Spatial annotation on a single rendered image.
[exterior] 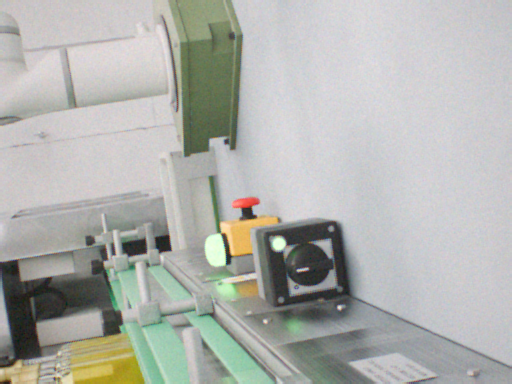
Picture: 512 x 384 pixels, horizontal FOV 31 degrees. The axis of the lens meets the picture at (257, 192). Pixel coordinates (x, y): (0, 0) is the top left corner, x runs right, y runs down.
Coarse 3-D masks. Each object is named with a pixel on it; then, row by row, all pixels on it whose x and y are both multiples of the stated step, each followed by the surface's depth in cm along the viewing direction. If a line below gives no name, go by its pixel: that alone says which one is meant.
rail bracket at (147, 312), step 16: (144, 272) 106; (144, 288) 106; (144, 304) 106; (160, 304) 107; (176, 304) 107; (192, 304) 107; (208, 304) 107; (112, 320) 105; (128, 320) 106; (144, 320) 106; (160, 320) 106
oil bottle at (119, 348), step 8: (120, 344) 152; (128, 344) 151; (80, 352) 151; (88, 352) 150; (96, 352) 149; (104, 352) 148; (112, 352) 148; (120, 352) 148; (64, 360) 147; (72, 360) 147; (80, 360) 147; (56, 368) 147
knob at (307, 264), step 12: (300, 252) 93; (312, 252) 93; (324, 252) 93; (288, 264) 94; (300, 264) 92; (312, 264) 92; (324, 264) 92; (300, 276) 93; (312, 276) 93; (324, 276) 93
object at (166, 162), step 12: (168, 156) 171; (168, 168) 170; (168, 180) 186; (168, 192) 186; (168, 204) 186; (180, 204) 171; (168, 216) 186; (180, 216) 171; (180, 228) 170; (180, 240) 171
